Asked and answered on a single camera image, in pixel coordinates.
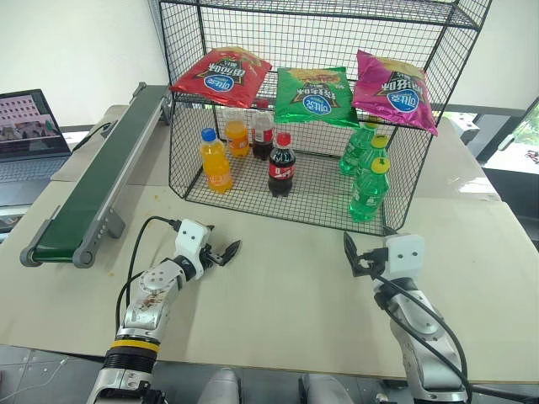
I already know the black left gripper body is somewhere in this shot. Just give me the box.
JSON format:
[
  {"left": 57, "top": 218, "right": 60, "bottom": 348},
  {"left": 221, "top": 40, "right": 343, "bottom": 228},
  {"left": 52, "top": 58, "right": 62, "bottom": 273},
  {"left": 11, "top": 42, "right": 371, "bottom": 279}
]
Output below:
[{"left": 199, "top": 244, "right": 225, "bottom": 270}]

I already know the magenta chips bag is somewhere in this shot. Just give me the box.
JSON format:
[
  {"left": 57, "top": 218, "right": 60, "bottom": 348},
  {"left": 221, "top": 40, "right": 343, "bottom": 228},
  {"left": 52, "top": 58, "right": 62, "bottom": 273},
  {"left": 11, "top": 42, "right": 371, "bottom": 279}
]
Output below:
[{"left": 351, "top": 49, "right": 440, "bottom": 137}]

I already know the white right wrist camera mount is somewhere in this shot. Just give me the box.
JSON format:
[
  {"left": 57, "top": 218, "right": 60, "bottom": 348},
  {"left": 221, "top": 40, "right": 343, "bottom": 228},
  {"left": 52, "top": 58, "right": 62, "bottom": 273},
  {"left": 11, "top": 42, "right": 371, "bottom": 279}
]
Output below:
[{"left": 382, "top": 234, "right": 425, "bottom": 281}]

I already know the red chips bag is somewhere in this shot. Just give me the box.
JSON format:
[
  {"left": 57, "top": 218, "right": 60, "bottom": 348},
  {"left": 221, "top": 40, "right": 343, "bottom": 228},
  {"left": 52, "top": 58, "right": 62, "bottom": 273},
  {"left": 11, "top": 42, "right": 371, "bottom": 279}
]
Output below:
[{"left": 168, "top": 46, "right": 273, "bottom": 109}]

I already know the grey rounded shape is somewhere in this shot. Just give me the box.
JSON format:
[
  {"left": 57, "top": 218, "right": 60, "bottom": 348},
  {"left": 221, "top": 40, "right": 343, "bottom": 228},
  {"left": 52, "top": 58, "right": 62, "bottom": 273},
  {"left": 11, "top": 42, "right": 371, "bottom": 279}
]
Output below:
[
  {"left": 297, "top": 371, "right": 355, "bottom": 404},
  {"left": 196, "top": 367, "right": 242, "bottom": 404}
]

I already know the grey laptop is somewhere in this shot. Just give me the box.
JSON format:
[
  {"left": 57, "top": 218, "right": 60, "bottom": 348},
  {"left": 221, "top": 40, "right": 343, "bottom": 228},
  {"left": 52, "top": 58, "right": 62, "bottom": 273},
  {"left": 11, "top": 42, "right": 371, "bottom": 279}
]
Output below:
[{"left": 0, "top": 88, "right": 75, "bottom": 208}]

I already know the orange soda bottle blue cap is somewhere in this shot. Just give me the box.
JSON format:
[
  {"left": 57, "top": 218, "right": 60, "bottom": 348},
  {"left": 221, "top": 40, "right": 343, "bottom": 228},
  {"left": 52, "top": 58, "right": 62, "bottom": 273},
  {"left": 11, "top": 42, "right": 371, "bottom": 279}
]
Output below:
[{"left": 198, "top": 127, "right": 235, "bottom": 194}]

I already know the green soda bottle yellow cap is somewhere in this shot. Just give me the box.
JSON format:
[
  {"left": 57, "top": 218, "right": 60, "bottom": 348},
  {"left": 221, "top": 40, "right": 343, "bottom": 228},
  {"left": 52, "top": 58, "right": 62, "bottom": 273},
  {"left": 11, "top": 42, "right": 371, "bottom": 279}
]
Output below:
[
  {"left": 355, "top": 134, "right": 391, "bottom": 178},
  {"left": 349, "top": 157, "right": 391, "bottom": 223}
]

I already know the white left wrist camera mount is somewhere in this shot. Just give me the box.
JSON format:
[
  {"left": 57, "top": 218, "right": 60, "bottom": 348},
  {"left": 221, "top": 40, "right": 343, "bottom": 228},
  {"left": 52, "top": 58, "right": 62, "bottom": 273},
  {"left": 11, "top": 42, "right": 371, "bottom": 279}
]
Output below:
[{"left": 173, "top": 218, "right": 214, "bottom": 279}]

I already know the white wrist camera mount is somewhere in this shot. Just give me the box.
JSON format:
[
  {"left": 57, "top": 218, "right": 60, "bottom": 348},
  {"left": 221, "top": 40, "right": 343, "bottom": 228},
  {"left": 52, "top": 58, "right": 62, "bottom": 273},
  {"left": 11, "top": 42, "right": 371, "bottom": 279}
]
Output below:
[
  {"left": 173, "top": 218, "right": 214, "bottom": 279},
  {"left": 382, "top": 234, "right": 425, "bottom": 281}
]

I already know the green chips bag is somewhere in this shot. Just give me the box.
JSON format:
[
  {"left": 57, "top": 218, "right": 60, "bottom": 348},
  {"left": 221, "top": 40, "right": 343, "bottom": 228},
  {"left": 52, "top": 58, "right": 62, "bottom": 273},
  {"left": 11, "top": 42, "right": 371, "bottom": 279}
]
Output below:
[{"left": 273, "top": 66, "right": 361, "bottom": 128}]

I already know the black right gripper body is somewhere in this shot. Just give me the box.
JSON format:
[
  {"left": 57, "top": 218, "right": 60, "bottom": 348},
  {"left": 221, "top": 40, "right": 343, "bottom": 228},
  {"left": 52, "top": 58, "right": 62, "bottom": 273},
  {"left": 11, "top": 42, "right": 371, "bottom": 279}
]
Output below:
[{"left": 356, "top": 247, "right": 389, "bottom": 279}]

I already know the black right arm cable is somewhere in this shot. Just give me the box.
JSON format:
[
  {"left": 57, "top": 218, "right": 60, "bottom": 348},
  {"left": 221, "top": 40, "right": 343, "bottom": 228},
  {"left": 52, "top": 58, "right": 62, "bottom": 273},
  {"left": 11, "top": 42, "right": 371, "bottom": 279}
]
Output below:
[{"left": 371, "top": 272, "right": 539, "bottom": 401}]

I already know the black background desk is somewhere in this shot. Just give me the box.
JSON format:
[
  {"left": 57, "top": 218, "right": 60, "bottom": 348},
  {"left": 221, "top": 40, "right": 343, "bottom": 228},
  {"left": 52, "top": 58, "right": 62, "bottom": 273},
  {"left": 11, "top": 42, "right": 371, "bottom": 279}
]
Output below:
[{"left": 437, "top": 95, "right": 539, "bottom": 170}]

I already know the black wire mesh shelf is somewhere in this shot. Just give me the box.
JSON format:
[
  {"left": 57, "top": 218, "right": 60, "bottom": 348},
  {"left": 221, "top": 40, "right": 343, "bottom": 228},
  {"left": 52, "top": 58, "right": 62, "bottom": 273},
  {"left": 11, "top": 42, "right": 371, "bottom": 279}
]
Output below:
[{"left": 158, "top": 0, "right": 494, "bottom": 236}]

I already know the orange soda bottle white cap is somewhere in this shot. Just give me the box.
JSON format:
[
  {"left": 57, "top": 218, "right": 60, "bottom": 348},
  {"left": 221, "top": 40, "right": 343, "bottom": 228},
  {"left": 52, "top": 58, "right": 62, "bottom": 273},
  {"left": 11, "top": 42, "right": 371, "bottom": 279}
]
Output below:
[{"left": 224, "top": 109, "right": 251, "bottom": 159}]

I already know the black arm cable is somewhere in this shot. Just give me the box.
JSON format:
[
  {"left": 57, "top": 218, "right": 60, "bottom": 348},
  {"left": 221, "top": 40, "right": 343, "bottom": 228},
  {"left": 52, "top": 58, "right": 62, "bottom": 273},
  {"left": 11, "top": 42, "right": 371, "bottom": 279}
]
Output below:
[
  {"left": 114, "top": 215, "right": 183, "bottom": 336},
  {"left": 371, "top": 272, "right": 539, "bottom": 401}
]

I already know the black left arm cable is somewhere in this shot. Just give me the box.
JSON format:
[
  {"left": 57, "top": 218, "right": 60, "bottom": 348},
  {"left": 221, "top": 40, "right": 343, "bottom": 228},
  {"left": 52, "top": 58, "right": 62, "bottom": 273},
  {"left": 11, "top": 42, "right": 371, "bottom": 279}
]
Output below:
[{"left": 114, "top": 215, "right": 183, "bottom": 336}]

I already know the green conveyor belt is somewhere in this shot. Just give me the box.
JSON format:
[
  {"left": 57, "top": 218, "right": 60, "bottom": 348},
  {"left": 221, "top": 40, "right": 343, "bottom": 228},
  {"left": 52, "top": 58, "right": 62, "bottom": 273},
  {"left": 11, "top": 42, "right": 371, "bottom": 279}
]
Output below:
[{"left": 19, "top": 82, "right": 173, "bottom": 268}]

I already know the cola bottle red cap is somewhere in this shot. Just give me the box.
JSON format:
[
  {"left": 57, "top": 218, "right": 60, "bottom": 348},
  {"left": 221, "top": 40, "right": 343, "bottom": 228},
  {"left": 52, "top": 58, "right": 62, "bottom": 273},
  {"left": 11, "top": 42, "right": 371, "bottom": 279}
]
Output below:
[
  {"left": 251, "top": 99, "right": 276, "bottom": 162},
  {"left": 268, "top": 132, "right": 297, "bottom": 199}
]

